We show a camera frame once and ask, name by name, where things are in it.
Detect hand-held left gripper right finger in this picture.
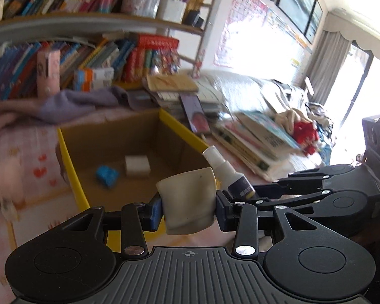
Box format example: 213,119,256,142
215,192,330,259

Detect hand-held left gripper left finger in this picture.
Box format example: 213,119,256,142
55,196,164,259

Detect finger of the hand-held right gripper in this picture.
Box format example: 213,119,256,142
253,164,357,197
241,190,336,216

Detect white spray bottle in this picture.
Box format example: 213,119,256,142
203,146,256,201

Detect white eraser block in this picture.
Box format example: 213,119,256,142
124,155,151,178

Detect small blue plastic object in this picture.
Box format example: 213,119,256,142
96,165,120,188

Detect yellow cardboard box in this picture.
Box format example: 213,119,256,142
56,108,211,255

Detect pink plush pig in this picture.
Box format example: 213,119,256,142
0,157,23,208

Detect red cloth toy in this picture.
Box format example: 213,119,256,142
293,120,321,156

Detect stack of magazines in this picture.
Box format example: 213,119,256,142
213,123,292,182

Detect cream cloth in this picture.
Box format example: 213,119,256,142
274,109,311,134

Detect pile of clothes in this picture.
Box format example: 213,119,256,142
304,101,337,153

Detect black smartphone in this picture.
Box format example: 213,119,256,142
179,94,211,134

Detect stack of loose papers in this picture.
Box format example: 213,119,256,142
142,82,229,124

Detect white quilted blanket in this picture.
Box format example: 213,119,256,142
196,71,306,116

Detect grey curtain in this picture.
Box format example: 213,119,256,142
304,30,353,106

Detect brown paper notebook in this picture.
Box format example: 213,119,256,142
146,73,199,93

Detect purple cloth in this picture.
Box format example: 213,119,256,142
40,85,153,124

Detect red standing dictionaries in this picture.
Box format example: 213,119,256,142
123,47,153,83

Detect small cartoon figure sticker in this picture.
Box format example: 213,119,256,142
193,49,207,78

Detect colourful figure card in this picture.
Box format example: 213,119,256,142
152,49,181,75

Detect red flat dictionary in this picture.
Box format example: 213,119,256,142
136,33,180,50

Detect pink carton box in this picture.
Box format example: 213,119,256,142
36,50,61,98

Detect small black box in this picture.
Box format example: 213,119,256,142
184,9,205,28

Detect row of blue spine books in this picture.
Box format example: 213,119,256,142
0,36,137,102

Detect white pen holder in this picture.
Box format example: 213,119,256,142
156,0,187,24

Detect white bookshelf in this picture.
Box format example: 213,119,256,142
0,0,223,80

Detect clear pen holder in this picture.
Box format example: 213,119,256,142
122,0,161,18

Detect pink alphabet wall poster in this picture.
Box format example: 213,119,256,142
214,0,313,70

